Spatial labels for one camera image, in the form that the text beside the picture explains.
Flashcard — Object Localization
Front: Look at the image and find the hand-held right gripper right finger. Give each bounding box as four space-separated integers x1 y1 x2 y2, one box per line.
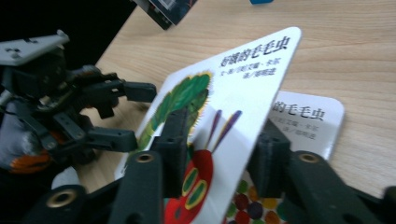
247 119 292 199

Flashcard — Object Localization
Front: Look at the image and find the dark illustrated magazine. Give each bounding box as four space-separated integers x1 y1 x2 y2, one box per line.
148 0 199 26

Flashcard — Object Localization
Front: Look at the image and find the portrait magazine with red label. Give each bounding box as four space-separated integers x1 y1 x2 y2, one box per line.
134 0 173 31

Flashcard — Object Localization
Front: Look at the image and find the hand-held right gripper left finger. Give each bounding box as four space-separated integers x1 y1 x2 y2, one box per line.
149 106 191 200

